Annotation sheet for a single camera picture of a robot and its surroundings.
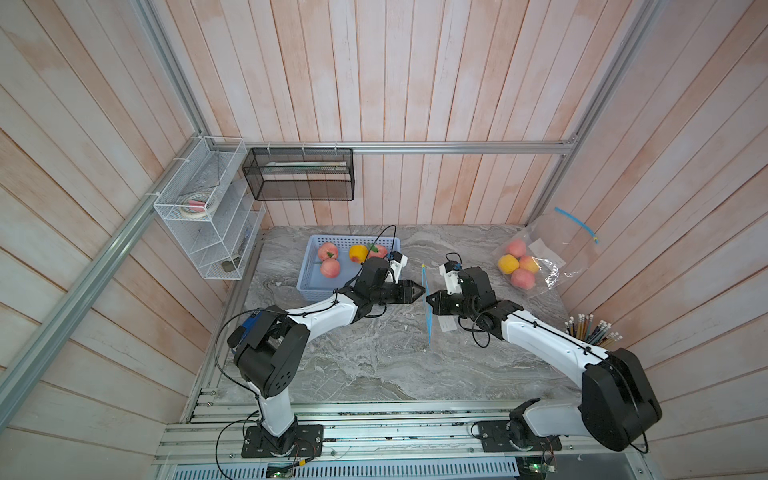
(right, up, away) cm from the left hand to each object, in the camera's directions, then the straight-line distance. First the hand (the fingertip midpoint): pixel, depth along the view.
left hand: (420, 294), depth 85 cm
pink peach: (-31, +14, +21) cm, 40 cm away
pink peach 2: (-12, +13, +19) cm, 27 cm away
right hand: (+2, -1, +1) cm, 2 cm away
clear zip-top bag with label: (+8, -13, +7) cm, 17 cm away
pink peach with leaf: (-29, +7, +18) cm, 35 cm away
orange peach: (+39, +9, +14) cm, 42 cm away
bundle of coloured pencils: (+43, -8, -6) cm, 44 cm away
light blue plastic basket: (-36, +1, +19) cm, 40 cm away
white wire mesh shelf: (-54, +14, -8) cm, 56 cm away
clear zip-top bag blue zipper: (+47, +12, +18) cm, 52 cm away
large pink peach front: (+38, +15, +21) cm, 46 cm away
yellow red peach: (+33, +8, +17) cm, 39 cm away
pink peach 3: (+36, +4, +11) cm, 38 cm away
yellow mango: (-20, +12, +21) cm, 32 cm away
